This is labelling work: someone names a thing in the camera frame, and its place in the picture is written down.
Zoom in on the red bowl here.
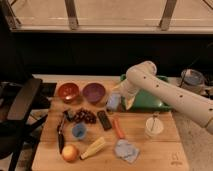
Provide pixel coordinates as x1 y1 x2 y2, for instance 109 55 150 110
57 82 80 103

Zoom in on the light blue cup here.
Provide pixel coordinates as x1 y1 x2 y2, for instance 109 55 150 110
106 93 121 111

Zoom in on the black chair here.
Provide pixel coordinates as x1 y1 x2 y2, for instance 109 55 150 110
0 78 56 171

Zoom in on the crumpled blue cloth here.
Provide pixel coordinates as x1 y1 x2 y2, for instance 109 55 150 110
114 139 140 163

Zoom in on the black remote control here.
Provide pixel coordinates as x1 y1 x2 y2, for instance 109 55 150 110
97 111 112 131

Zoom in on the white cup with stick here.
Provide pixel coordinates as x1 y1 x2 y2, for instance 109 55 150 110
145 115 164 137

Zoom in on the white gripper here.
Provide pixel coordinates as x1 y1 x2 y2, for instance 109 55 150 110
113 79 139 110

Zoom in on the orange carrot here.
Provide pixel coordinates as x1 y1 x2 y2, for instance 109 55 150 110
113 118 125 139

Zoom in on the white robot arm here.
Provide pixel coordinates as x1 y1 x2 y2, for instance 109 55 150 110
114 61 213 134

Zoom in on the red yellow apple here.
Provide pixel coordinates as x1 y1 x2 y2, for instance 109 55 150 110
62 145 79 162

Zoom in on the roll of grey tape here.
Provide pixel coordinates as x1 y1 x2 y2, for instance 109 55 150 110
180 69 204 94

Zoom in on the purple bowl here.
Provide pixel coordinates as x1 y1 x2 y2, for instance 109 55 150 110
82 83 106 104

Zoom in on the green plastic tray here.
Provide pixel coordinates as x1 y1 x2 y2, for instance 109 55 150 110
119 73 173 113

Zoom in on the bunch of dark grapes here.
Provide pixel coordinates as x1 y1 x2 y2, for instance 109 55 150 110
74 109 96 124

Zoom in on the black handled tool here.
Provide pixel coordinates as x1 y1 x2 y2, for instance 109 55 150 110
57 114 66 154

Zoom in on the small blue bowl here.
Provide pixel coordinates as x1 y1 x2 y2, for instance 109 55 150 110
72 123 87 140

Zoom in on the wooden board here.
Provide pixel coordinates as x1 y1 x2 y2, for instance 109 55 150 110
31 79 190 171

